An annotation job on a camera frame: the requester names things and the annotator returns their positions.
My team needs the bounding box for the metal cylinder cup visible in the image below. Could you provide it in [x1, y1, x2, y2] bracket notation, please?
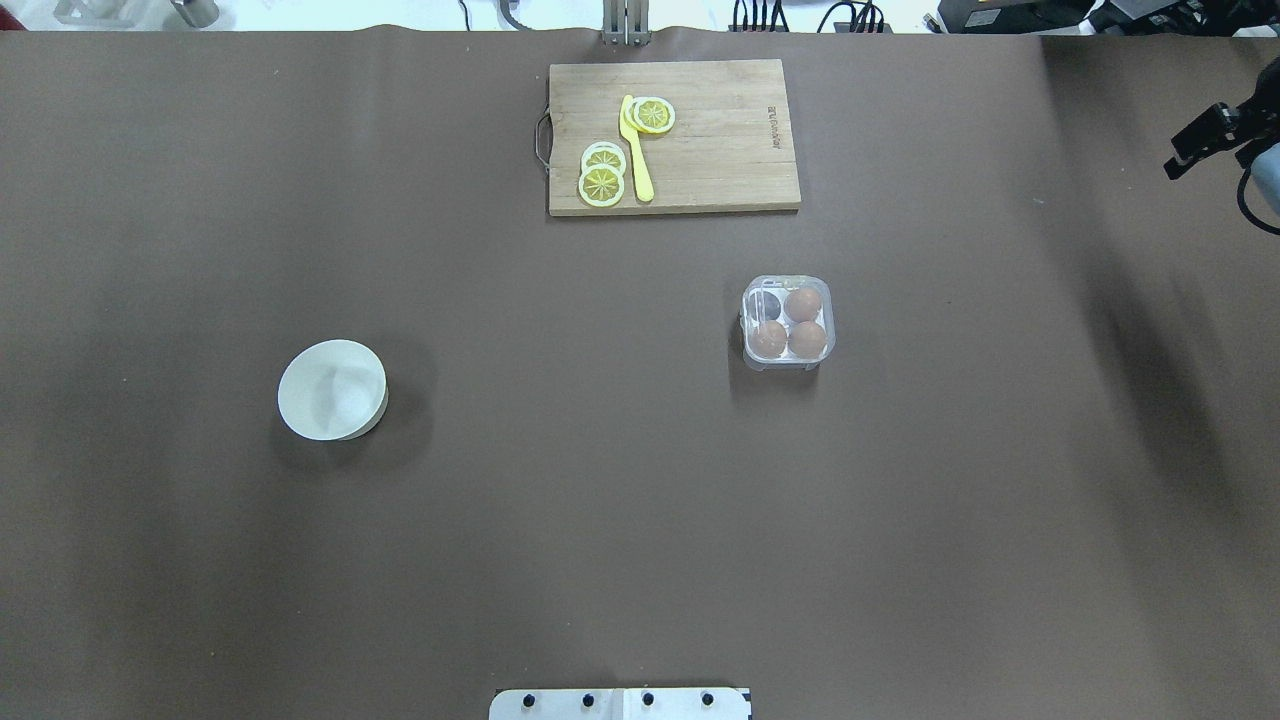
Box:
[170, 0, 221, 29]

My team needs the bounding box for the white bowl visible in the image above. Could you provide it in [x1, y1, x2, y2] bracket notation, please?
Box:
[276, 340, 389, 442]

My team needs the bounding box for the brown egg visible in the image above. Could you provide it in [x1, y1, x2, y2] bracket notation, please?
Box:
[783, 286, 824, 324]
[787, 322, 829, 361]
[745, 320, 788, 361]

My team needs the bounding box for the yellow plastic knife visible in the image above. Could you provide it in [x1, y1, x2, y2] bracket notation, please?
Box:
[618, 94, 655, 202]

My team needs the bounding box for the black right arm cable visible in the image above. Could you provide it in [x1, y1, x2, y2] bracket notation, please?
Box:
[1236, 167, 1280, 240]

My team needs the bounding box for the clear plastic egg box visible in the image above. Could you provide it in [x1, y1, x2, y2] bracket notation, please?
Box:
[739, 274, 837, 372]

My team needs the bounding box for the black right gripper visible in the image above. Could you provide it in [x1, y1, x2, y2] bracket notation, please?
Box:
[1164, 56, 1279, 181]

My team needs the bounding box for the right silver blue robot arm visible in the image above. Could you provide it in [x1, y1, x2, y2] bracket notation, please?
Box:
[1164, 58, 1279, 236]

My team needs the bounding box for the aluminium frame post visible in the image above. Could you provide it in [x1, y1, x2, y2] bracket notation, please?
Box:
[600, 0, 652, 47]

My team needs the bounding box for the wooden cutting board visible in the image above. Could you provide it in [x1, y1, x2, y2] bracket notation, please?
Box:
[547, 59, 803, 217]

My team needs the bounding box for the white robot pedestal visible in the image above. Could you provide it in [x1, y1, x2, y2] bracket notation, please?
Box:
[488, 685, 753, 719]

